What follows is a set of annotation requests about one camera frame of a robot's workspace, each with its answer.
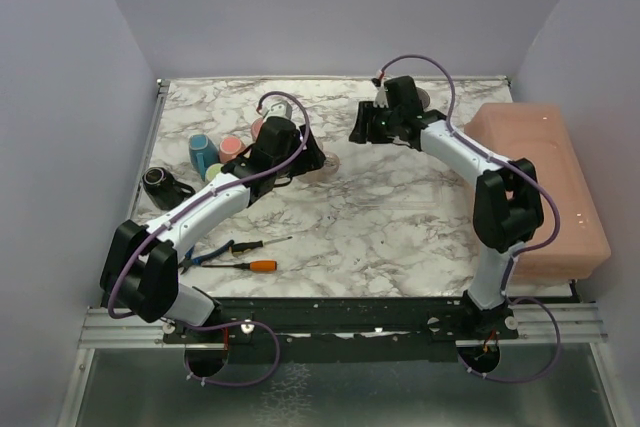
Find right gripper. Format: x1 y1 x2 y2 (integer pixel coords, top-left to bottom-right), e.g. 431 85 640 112
348 101 400 145

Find purple mug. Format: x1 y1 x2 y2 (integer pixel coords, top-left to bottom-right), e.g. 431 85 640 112
417 88 431 111

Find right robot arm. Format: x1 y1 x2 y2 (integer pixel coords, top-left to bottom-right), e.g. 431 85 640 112
349 76 544 338

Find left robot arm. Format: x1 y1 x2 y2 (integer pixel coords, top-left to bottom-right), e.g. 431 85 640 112
100 116 324 342

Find pink spectrum mug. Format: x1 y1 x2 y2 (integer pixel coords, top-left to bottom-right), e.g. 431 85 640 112
250 118 264 141

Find salmon pink mug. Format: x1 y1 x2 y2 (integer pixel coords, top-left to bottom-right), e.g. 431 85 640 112
218 135 246 164

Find light green mug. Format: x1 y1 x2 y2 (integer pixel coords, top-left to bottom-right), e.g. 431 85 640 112
204 163 223 183

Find blue mug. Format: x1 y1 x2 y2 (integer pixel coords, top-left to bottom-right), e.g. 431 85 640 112
188 134 219 180

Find black mug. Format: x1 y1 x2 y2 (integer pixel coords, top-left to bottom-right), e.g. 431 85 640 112
142 167 195 211

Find pink storage bin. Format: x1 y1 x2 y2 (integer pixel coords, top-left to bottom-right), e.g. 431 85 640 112
463 101 612 282

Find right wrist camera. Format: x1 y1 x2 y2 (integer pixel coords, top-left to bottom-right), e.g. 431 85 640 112
371 70 388 108

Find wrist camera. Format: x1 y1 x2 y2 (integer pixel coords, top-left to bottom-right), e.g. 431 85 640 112
257 100 293 121
371 70 388 108

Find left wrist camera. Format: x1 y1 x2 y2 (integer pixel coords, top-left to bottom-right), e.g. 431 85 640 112
257 100 293 121

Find black handled screwdriver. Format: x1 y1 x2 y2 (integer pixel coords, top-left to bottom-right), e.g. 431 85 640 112
229 236 292 256

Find orange handled screwdriver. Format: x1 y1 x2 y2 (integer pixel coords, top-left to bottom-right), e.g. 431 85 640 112
201 260 278 273

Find blue handled pliers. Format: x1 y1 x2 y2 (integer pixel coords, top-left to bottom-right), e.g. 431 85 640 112
179 240 235 275

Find black mounting base plate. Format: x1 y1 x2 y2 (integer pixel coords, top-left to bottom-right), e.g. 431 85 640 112
99 286 521 363

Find aluminium rail frame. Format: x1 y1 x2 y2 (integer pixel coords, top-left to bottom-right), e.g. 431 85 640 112
60 77 620 426

